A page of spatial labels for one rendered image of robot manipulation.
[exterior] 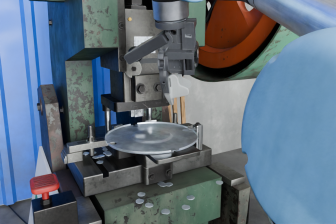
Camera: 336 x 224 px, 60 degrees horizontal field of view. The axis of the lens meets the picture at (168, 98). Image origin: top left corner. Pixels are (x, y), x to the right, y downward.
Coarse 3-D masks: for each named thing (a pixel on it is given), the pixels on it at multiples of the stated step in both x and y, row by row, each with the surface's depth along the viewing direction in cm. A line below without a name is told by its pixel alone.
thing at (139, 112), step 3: (129, 111) 100; (132, 111) 99; (135, 111) 99; (138, 111) 99; (141, 111) 100; (129, 114) 100; (132, 114) 99; (135, 114) 99; (138, 114) 100; (141, 114) 100
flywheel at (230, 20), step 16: (208, 0) 118; (224, 0) 110; (224, 16) 111; (240, 16) 103; (256, 16) 97; (208, 32) 120; (224, 32) 112; (240, 32) 104; (256, 32) 93; (272, 32) 89; (208, 48) 119; (224, 48) 112; (240, 48) 100; (256, 48) 94; (208, 64) 117; (224, 64) 108; (240, 64) 105
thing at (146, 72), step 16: (128, 16) 86; (144, 16) 88; (128, 32) 87; (144, 32) 89; (128, 48) 88; (128, 64) 87; (144, 64) 91; (112, 80) 97; (128, 80) 89; (144, 80) 89; (112, 96) 99; (128, 96) 90; (144, 96) 90; (160, 96) 92
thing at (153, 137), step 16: (128, 128) 100; (144, 128) 100; (160, 128) 100; (176, 128) 100; (112, 144) 85; (128, 144) 85; (144, 144) 85; (160, 144) 85; (176, 144) 85; (192, 144) 84
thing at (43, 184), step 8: (40, 176) 70; (48, 176) 70; (56, 176) 70; (32, 184) 66; (40, 184) 66; (48, 184) 66; (56, 184) 66; (32, 192) 64; (40, 192) 64; (48, 192) 68
